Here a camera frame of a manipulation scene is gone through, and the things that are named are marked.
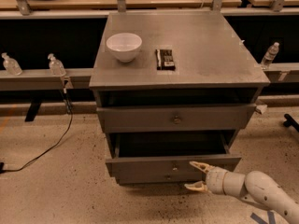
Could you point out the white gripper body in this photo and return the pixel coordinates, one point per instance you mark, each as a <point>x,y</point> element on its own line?
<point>215,181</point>

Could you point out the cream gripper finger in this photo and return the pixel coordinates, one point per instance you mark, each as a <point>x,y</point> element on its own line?
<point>203,167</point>
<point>199,186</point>

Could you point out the grey drawer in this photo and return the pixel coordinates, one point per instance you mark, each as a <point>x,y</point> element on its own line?
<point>171,118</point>
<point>142,179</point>
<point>168,153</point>

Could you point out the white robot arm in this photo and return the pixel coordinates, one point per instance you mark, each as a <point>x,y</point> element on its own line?
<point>255,188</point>

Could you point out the grey bottom drawer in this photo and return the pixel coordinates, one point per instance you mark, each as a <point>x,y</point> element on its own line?
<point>142,179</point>

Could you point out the grey drawer cabinet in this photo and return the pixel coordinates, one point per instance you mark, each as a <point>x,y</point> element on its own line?
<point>213,67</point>

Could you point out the grey top drawer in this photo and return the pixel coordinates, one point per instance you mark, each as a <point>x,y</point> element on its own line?
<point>171,118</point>

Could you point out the black chair base leg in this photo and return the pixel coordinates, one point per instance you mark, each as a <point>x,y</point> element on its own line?
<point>290,121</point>

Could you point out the black snack bar packet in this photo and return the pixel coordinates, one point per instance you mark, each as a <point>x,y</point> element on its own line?
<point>164,58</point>

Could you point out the clear water bottle right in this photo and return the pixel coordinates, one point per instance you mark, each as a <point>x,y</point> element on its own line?
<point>270,55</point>

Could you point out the white ceramic bowl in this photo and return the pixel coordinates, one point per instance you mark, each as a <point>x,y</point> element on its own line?
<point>124,46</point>

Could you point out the clear pump bottle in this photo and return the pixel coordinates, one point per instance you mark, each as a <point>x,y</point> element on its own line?
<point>56,66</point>

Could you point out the clear bottle far left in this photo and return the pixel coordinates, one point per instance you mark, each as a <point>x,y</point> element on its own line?
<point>11,65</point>

